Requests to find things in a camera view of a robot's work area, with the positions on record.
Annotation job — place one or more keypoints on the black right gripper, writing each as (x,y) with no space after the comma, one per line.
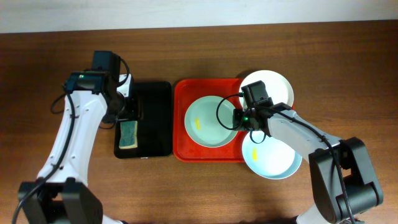
(237,123)

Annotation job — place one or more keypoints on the white plate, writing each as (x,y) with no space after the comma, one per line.
(277,86)

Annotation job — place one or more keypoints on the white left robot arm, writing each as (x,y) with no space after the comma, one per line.
(60,193)

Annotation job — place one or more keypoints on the light blue plate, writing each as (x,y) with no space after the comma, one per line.
(270,158)

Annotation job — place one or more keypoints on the green and yellow sponge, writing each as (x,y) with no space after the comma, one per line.
(128,137)

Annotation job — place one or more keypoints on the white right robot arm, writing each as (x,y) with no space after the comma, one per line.
(344,182)

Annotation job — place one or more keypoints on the black plastic tray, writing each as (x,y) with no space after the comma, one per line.
(153,129)

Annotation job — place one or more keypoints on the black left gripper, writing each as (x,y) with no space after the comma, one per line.
(133,112)

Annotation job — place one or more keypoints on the pale green plate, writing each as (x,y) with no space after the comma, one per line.
(201,122)

